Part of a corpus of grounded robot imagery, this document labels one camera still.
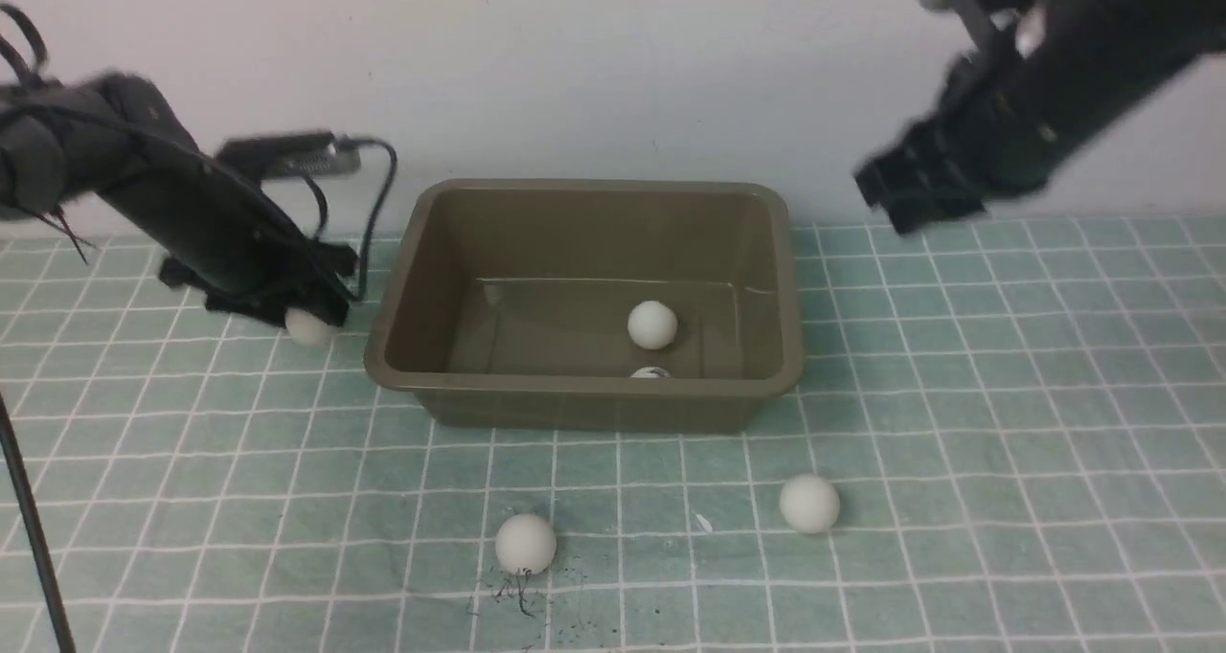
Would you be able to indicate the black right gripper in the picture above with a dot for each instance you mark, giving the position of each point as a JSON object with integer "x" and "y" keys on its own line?
{"x": 982, "y": 142}

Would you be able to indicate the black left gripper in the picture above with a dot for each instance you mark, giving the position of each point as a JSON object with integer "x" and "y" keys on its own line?
{"x": 248, "y": 258}

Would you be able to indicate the white ping-pong ball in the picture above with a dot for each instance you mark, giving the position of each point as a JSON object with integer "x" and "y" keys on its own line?
{"x": 809, "y": 504}
{"x": 652, "y": 325}
{"x": 525, "y": 545}
{"x": 304, "y": 328}
{"x": 650, "y": 372}

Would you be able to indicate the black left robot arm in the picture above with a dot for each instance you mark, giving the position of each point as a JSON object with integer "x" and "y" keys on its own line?
{"x": 114, "y": 135}

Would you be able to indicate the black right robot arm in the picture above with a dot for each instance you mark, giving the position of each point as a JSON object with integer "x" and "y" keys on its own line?
{"x": 1116, "y": 53}

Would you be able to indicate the olive green plastic bin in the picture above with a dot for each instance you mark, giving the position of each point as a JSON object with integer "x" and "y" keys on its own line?
{"x": 508, "y": 302}

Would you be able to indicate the green checked tablecloth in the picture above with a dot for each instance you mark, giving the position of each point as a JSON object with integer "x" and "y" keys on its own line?
{"x": 1023, "y": 419}

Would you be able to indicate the black stand pole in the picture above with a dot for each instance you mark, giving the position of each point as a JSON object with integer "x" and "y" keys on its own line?
{"x": 44, "y": 565}

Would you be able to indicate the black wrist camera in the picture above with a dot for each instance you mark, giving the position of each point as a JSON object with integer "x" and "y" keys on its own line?
{"x": 290, "y": 155}

